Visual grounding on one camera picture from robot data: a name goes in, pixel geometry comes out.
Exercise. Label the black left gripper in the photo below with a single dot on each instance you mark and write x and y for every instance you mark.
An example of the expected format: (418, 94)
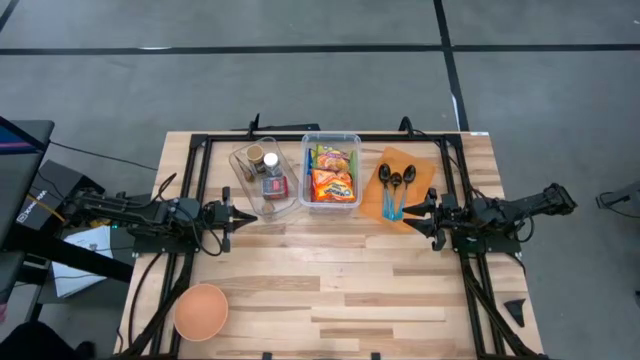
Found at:
(220, 215)

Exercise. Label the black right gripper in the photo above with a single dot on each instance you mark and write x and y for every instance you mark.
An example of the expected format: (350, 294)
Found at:
(442, 217)

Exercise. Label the small dark red packet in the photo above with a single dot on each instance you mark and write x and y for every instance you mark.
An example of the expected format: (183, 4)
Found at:
(275, 187)

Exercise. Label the orange seasoning packet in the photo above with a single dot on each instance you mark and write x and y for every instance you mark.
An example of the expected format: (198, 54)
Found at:
(247, 172)

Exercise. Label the white-lidded spice jar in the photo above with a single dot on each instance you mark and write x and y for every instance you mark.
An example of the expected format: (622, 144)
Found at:
(271, 162)

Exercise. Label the glass jar of brown spice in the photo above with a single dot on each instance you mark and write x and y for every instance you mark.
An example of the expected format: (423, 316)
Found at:
(255, 152)

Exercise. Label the orange ramen packet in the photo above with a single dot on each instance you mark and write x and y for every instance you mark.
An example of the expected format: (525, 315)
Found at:
(332, 186)

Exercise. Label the yellow ramen packet green edge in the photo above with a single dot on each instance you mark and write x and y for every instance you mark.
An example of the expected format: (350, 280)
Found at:
(332, 157)

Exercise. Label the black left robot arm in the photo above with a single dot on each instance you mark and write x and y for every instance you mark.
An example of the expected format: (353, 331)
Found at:
(135, 210)

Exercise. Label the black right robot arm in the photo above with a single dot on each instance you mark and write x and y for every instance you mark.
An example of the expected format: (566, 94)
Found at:
(515, 210)

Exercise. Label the clear plastic tray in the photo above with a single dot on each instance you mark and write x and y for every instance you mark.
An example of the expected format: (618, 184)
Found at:
(240, 192)

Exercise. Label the orange plastic lid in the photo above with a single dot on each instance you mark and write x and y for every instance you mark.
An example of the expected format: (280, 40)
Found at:
(420, 160)

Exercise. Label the orange bowl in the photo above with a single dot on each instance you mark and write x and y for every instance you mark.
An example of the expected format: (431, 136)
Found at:
(200, 312)

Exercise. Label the clear plastic container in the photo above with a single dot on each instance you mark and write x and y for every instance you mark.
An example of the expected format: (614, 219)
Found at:
(330, 137)

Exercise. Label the black triangular plastic piece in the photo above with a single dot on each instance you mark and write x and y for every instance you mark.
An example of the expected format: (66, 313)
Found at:
(516, 311)

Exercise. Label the white paper sheet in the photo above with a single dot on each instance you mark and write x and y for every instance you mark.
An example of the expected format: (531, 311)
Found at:
(75, 280)

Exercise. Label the black computer box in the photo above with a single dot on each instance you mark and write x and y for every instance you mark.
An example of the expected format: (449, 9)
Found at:
(55, 182)

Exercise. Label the black monitor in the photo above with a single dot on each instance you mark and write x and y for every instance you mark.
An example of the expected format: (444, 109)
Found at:
(20, 175)

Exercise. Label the person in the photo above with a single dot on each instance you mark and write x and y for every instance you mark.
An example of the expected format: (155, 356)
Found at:
(35, 342)

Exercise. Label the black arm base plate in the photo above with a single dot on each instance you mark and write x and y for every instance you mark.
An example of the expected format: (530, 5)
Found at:
(490, 245)
(150, 245)

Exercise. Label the black metal rig frame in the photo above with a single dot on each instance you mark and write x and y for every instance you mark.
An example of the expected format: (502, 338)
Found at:
(225, 136)

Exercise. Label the black cart frame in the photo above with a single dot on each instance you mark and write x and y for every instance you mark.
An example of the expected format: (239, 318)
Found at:
(75, 257)

